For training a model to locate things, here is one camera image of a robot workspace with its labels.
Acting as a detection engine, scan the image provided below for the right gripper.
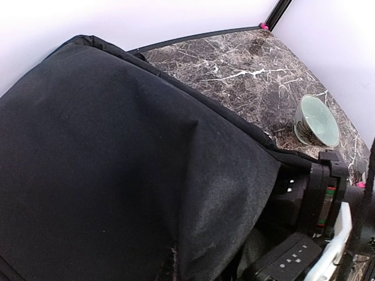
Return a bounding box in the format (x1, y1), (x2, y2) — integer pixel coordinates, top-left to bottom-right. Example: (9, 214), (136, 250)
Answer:
(272, 149), (349, 237)

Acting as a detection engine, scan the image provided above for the black pink highlighter marker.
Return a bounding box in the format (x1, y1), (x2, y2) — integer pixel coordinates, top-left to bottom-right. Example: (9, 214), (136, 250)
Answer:
(357, 181), (365, 188)

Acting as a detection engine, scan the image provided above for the black student backpack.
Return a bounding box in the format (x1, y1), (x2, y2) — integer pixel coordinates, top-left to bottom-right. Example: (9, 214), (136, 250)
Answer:
(1, 36), (313, 280)

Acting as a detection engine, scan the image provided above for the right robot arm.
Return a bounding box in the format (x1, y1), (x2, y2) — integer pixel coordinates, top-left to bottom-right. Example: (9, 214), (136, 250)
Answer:
(269, 149), (374, 256)

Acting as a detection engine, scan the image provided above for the far celadon bowl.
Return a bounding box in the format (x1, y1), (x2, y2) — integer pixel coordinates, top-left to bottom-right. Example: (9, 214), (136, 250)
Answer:
(294, 94), (340, 148)

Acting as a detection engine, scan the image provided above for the right black frame post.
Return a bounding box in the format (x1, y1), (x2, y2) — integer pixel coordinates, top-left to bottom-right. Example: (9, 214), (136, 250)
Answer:
(265, 0), (292, 32)

